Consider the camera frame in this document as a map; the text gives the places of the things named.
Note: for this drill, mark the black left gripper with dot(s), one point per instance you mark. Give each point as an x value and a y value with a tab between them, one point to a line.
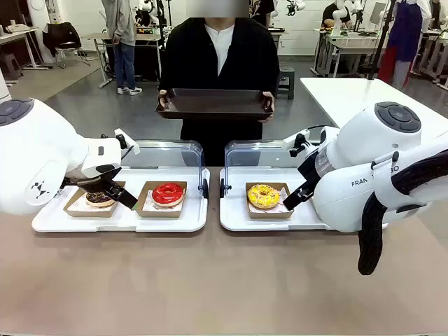
94	180

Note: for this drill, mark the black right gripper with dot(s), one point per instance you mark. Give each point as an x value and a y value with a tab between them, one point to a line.
309	168

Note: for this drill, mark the chocolate glazed donut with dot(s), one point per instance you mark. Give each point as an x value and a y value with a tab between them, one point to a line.
101	201

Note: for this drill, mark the cardboard box of red donut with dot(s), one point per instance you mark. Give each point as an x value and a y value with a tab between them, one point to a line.
145	210

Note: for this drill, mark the red glazed donut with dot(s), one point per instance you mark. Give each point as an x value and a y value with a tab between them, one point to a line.
168	196

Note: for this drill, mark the cardboard box of chocolate donut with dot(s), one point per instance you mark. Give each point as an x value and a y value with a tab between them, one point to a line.
75	208

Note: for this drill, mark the dark brown serving tray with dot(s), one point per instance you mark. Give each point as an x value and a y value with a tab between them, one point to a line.
213	103

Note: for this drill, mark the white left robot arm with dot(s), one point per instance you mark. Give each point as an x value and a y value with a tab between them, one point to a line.
35	147

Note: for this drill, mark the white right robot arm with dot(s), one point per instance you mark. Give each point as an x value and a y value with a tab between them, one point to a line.
367	140

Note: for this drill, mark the cardboard box of yellow donut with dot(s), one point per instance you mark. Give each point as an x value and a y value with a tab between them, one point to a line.
269	213

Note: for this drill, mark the yellow sprinkled donut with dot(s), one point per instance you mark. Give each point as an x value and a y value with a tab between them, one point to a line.
263	197

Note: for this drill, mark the person in black top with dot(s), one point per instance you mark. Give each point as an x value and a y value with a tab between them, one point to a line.
196	56

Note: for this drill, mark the person in grey hoodie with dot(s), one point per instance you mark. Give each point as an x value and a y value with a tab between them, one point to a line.
124	35

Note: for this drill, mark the person in printed black shirt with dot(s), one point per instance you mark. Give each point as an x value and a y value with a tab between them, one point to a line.
260	10

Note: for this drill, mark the person in blue apron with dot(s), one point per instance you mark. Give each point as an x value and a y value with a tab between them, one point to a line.
406	31

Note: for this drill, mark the person's left hand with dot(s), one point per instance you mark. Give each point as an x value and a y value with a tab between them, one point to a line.
269	105

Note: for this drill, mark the person's right hand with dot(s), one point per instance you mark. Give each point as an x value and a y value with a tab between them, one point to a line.
163	99

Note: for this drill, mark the white display tray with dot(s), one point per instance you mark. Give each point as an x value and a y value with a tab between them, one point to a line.
168	224
234	217

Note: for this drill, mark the clear plastic display lid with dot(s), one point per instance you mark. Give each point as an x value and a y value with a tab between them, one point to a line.
252	154
164	154

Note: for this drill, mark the white table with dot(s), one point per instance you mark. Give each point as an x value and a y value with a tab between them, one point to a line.
350	94

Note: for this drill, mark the grey step stool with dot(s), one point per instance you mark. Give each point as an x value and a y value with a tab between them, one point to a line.
286	82

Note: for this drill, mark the grey desk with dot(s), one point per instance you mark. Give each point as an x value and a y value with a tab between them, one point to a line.
105	36

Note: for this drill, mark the white cylindrical air purifier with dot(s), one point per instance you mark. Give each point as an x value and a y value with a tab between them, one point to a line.
3	84

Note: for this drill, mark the chair with black jacket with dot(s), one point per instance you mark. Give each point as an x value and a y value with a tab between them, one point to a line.
63	38

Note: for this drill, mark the black tripod pole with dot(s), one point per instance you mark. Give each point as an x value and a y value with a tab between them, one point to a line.
379	38

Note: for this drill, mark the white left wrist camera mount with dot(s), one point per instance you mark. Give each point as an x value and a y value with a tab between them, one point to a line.
105	157

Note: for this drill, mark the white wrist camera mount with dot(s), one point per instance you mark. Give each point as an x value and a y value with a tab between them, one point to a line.
105	157
295	140

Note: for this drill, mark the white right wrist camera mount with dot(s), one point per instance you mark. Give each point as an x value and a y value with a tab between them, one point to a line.
295	140

